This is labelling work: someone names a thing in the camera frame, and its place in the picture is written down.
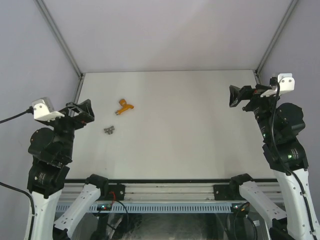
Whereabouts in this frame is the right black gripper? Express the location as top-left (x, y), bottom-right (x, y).
top-left (229, 83), bottom-right (283, 140)

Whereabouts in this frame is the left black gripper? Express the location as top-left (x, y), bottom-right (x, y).
top-left (43, 98), bottom-right (95, 160)

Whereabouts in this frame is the metal tee pipe fitting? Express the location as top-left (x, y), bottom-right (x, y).
top-left (103, 125), bottom-right (115, 135)

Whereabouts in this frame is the orange plastic water faucet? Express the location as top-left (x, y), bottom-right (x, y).
top-left (115, 99), bottom-right (134, 116)

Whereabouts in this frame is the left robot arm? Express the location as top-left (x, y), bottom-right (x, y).
top-left (27, 97), bottom-right (110, 240)

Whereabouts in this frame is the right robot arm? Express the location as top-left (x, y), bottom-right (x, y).
top-left (229, 81), bottom-right (320, 240)

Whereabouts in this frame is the right aluminium frame post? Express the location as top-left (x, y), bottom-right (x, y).
top-left (254, 0), bottom-right (300, 76)

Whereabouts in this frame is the aluminium frame post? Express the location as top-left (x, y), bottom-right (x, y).
top-left (33, 0), bottom-right (85, 79)
top-left (254, 0), bottom-right (300, 76)

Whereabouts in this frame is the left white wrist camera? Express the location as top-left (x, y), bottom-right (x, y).
top-left (31, 97), bottom-right (65, 122)

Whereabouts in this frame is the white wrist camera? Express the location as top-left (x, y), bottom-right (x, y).
top-left (260, 73), bottom-right (295, 98)
top-left (31, 97), bottom-right (65, 122)

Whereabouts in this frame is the right black camera cable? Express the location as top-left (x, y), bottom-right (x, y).
top-left (269, 77), bottom-right (293, 176)

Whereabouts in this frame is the black camera cable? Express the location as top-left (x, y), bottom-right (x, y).
top-left (0, 106), bottom-right (35, 125)
top-left (269, 77), bottom-right (293, 176)

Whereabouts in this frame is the left black camera cable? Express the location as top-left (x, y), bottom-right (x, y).
top-left (0, 106), bottom-right (35, 125)

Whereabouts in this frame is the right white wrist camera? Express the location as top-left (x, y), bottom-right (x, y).
top-left (260, 73), bottom-right (295, 98)

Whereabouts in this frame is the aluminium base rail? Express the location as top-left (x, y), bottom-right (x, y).
top-left (59, 182), bottom-right (283, 204)

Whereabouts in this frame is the slotted grey cable duct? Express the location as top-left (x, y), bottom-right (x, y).
top-left (56, 201), bottom-right (237, 214)

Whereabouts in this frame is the left aluminium frame post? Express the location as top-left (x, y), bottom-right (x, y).
top-left (33, 0), bottom-right (85, 79)

